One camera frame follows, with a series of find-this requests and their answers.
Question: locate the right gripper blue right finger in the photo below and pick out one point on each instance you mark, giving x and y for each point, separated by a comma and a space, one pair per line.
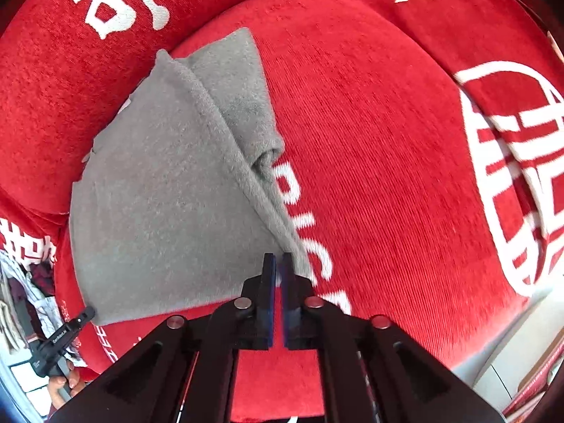
371, 370

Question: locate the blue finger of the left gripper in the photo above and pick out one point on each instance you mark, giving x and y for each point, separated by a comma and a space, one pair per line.
82, 320

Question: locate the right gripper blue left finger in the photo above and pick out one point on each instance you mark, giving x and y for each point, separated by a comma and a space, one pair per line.
183, 370

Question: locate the grey knit sweater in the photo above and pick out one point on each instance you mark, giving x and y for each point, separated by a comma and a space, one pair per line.
178, 203

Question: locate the pile of mixed clothes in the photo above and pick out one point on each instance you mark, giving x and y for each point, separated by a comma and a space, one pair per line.
19, 296

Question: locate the person's left hand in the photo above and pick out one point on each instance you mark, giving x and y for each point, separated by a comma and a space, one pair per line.
58, 383

